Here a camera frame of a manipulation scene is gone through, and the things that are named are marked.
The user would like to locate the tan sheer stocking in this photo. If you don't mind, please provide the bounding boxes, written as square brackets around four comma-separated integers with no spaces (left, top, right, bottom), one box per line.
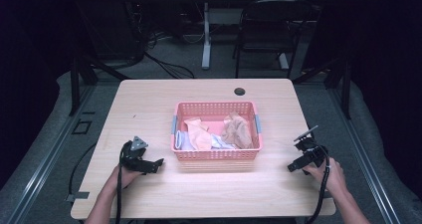
[220,112,255,150]

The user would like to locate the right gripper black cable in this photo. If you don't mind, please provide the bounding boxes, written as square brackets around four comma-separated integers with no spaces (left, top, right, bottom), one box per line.
[304,145,332,224]

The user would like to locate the grey tape strip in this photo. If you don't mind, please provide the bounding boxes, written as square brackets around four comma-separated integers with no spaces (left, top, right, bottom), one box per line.
[65,191,92,203]

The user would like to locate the black metal stand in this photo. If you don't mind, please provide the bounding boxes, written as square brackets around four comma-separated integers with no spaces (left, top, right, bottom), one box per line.
[292,56,353,120]
[67,50,131,117]

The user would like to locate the aluminium floor rail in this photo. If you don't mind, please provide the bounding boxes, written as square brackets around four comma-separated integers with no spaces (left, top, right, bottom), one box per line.
[327,88,402,224]
[6,84,98,224]

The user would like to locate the white lavender sock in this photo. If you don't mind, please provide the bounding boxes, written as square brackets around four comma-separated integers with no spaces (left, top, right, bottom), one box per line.
[174,129,196,151]

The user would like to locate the person's left hand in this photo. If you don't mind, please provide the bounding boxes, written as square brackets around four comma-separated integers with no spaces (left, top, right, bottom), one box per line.
[111,165,144,189]

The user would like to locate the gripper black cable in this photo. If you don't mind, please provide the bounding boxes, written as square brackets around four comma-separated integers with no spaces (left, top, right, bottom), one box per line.
[114,143,125,224]
[304,145,332,224]

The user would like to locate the white desk leg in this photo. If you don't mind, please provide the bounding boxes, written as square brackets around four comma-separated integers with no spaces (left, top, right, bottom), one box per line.
[200,1,214,71]

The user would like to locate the person's right hand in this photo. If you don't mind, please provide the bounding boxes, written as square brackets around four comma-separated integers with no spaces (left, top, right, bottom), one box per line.
[302,156,348,199]

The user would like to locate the black floor cables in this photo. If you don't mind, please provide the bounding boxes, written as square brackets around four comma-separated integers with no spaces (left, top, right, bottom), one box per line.
[142,50,196,80]

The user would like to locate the white light blue sock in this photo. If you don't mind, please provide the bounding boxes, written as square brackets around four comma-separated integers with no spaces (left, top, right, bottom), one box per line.
[210,132,238,150]

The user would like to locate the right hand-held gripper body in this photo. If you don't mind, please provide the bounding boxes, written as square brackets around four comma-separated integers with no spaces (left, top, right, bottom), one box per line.
[293,124,330,172]

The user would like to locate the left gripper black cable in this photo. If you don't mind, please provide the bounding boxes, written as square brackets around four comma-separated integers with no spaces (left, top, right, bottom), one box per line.
[114,143,125,224]

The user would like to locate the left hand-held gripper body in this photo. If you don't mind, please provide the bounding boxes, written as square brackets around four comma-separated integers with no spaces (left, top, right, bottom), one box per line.
[119,135,159,174]

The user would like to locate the peach sock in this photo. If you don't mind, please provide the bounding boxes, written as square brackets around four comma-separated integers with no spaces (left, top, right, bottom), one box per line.
[183,116,214,151]

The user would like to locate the black folding chair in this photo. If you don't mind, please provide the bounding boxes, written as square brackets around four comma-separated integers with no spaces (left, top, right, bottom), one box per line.
[232,0,316,80]

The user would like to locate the pink plastic basket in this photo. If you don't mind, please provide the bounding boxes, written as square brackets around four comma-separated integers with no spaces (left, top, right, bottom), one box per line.
[170,101,264,161]

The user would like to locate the thin black floor cable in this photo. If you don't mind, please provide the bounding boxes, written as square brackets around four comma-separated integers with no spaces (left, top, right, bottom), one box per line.
[67,142,98,198]

